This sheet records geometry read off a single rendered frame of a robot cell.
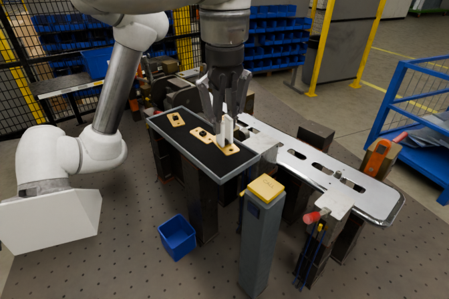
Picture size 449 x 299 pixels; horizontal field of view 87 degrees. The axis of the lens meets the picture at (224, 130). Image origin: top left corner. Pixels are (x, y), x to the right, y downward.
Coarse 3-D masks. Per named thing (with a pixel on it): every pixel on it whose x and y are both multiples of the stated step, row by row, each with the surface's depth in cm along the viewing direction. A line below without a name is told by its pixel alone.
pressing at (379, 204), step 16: (224, 112) 114; (240, 128) 101; (256, 128) 101; (272, 128) 101; (288, 144) 92; (304, 144) 92; (288, 160) 84; (304, 160) 84; (320, 160) 84; (336, 160) 84; (304, 176) 77; (320, 176) 77; (352, 176) 77; (368, 176) 77; (320, 192) 73; (352, 192) 71; (368, 192) 71; (384, 192) 71; (400, 192) 72; (352, 208) 66; (368, 208) 66; (384, 208) 66; (400, 208) 67; (384, 224) 62
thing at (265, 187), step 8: (264, 176) 55; (248, 184) 53; (256, 184) 52; (264, 184) 52; (272, 184) 52; (280, 184) 52; (256, 192) 51; (264, 192) 51; (272, 192) 51; (280, 192) 51; (264, 200) 50
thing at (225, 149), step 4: (212, 136) 61; (212, 140) 59; (224, 140) 58; (228, 140) 58; (216, 144) 58; (224, 144) 57; (228, 144) 58; (232, 144) 58; (220, 148) 56; (224, 148) 56; (228, 148) 56; (232, 148) 56; (236, 148) 56; (224, 152) 55; (228, 152) 55; (232, 152) 55; (236, 152) 56
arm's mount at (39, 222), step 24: (72, 192) 79; (96, 192) 101; (0, 216) 75; (24, 216) 78; (48, 216) 81; (72, 216) 84; (96, 216) 95; (24, 240) 83; (48, 240) 86; (72, 240) 90
